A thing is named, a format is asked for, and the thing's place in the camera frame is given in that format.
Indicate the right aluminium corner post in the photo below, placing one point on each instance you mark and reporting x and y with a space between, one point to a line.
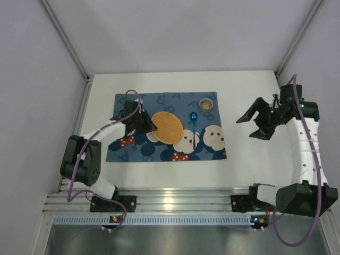
307 21

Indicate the small beige ceramic cup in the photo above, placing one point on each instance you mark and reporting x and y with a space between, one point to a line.
206 105

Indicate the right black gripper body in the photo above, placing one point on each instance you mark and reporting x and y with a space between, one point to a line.
265 118

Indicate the aluminium mounting rail frame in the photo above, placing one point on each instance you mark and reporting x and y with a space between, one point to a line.
194 186

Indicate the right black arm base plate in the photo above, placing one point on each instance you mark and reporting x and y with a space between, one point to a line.
244 204

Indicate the aluminium corner post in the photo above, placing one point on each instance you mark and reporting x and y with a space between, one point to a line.
63 36
307 21

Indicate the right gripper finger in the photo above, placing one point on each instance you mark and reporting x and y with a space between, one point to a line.
263 133
259 106

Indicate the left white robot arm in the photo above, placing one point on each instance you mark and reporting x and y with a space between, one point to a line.
84 155

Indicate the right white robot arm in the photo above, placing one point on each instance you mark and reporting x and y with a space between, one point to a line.
301 119

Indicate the iridescent blue metal spoon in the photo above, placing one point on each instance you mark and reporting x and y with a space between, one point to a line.
193 119

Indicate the left aluminium corner post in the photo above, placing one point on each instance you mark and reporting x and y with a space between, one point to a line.
63 36

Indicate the orange woven round coaster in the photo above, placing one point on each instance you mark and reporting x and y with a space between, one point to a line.
169 128

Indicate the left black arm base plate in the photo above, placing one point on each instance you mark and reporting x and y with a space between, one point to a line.
99 205

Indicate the perforated metal cable strip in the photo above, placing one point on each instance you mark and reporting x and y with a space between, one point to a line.
160 220

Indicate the blue cartoon placemat cloth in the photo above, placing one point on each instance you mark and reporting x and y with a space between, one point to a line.
209 137

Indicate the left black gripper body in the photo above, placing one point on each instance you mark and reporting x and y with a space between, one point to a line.
141 121

